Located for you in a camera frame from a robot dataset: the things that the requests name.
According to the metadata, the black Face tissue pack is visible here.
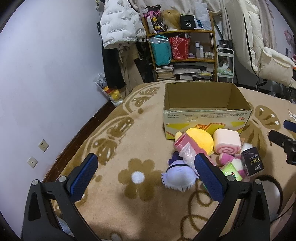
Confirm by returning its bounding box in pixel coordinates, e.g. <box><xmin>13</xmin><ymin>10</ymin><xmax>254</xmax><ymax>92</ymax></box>
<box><xmin>241</xmin><ymin>147</ymin><xmax>264</xmax><ymax>178</ymax></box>

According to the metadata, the green tissue pack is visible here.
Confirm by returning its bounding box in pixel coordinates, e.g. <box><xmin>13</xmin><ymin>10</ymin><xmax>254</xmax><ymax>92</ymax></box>
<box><xmin>221</xmin><ymin>162</ymin><xmax>243</xmax><ymax>181</ymax></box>

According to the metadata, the pink swiss roll plush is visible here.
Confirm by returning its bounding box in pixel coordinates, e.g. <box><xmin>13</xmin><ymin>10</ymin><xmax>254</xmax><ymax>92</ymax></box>
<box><xmin>213</xmin><ymin>128</ymin><xmax>241</xmax><ymax>155</ymax></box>

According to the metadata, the white purple plush doll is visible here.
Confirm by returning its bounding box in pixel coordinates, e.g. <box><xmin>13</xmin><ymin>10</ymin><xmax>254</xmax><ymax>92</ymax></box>
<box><xmin>161</xmin><ymin>151</ymin><xmax>199</xmax><ymax>192</ymax></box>

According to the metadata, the pink packaged soft item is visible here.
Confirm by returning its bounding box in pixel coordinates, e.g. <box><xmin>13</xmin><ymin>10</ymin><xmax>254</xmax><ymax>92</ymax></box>
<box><xmin>179</xmin><ymin>144</ymin><xmax>209</xmax><ymax>175</ymax></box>

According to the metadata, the yellow plush toy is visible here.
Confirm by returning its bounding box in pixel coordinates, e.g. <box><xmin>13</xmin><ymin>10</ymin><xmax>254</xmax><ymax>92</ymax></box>
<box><xmin>174</xmin><ymin>128</ymin><xmax>214</xmax><ymax>156</ymax></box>

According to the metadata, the pink white plush bunny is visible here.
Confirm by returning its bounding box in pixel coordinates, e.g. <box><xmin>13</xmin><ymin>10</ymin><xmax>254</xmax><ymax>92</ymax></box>
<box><xmin>219</xmin><ymin>153</ymin><xmax>246</xmax><ymax>179</ymax></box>

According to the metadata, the cardboard box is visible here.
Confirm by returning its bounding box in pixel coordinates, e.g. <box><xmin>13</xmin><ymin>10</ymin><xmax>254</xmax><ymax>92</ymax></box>
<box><xmin>163</xmin><ymin>81</ymin><xmax>252</xmax><ymax>140</ymax></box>

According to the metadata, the white trolley cart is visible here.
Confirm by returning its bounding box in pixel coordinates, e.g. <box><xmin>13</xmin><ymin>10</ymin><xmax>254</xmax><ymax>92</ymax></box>
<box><xmin>217</xmin><ymin>47</ymin><xmax>235</xmax><ymax>83</ymax></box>

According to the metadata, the wooden shelf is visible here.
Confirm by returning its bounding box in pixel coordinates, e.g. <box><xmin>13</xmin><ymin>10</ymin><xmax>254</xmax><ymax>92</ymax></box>
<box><xmin>142</xmin><ymin>4</ymin><xmax>217</xmax><ymax>81</ymax></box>

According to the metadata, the red bag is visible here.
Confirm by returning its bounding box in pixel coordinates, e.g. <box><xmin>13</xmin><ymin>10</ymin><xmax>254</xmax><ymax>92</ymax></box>
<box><xmin>169</xmin><ymin>37</ymin><xmax>190</xmax><ymax>60</ymax></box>

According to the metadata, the stack of books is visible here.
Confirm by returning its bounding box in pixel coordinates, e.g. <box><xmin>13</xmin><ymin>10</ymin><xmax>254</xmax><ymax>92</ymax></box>
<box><xmin>156</xmin><ymin>65</ymin><xmax>175</xmax><ymax>81</ymax></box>

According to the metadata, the black box marked 40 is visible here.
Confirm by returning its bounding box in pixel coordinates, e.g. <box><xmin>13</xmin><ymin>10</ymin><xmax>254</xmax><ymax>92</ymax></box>
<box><xmin>180</xmin><ymin>15</ymin><xmax>196</xmax><ymax>30</ymax></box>

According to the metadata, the plastic bag of toys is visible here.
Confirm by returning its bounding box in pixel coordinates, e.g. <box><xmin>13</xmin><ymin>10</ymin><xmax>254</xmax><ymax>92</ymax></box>
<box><xmin>94</xmin><ymin>73</ymin><xmax>123</xmax><ymax>107</ymax></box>

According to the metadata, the teal bag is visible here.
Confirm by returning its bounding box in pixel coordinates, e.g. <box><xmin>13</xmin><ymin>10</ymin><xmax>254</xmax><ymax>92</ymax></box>
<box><xmin>148</xmin><ymin>35</ymin><xmax>172</xmax><ymax>66</ymax></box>

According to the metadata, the blonde wig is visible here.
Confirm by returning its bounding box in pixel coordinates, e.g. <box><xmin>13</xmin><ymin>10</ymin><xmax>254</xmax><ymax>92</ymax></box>
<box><xmin>161</xmin><ymin>9</ymin><xmax>181</xmax><ymax>31</ymax></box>

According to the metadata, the beige coat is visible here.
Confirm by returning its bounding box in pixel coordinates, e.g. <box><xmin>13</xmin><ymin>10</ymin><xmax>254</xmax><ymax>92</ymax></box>
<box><xmin>118</xmin><ymin>44</ymin><xmax>144</xmax><ymax>98</ymax></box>

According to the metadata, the white puffer jacket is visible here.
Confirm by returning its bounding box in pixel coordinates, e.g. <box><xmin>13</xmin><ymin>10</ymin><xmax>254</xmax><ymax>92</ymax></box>
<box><xmin>100</xmin><ymin>0</ymin><xmax>147</xmax><ymax>49</ymax></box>

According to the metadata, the wall socket lower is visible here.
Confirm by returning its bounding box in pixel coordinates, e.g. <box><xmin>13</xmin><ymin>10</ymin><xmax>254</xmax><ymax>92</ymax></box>
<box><xmin>27</xmin><ymin>156</ymin><xmax>38</xmax><ymax>168</ymax></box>

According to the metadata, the wall socket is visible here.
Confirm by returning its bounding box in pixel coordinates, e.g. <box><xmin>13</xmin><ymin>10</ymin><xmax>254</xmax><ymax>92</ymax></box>
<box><xmin>27</xmin><ymin>156</ymin><xmax>38</xmax><ymax>168</ymax></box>
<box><xmin>38</xmin><ymin>140</ymin><xmax>49</xmax><ymax>152</ymax></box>

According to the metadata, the wall socket upper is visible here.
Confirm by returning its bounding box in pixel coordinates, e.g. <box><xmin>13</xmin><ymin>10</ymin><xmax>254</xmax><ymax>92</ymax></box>
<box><xmin>38</xmin><ymin>140</ymin><xmax>49</xmax><ymax>152</ymax></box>

